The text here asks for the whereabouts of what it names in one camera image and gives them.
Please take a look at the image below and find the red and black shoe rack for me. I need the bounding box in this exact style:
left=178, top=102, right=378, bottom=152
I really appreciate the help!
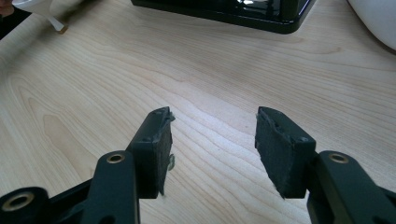
left=130, top=0, right=318, bottom=35

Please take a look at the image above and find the white heeled sandal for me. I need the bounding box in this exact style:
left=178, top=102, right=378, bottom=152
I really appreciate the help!
left=346, top=0, right=396, bottom=51
left=11, top=0, right=69, bottom=35

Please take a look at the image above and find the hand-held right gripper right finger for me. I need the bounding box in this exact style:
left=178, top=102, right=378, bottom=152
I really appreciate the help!
left=254, top=105, right=318, bottom=200

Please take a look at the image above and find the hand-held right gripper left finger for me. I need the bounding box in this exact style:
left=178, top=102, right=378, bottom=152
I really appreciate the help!
left=125, top=105, right=176, bottom=200

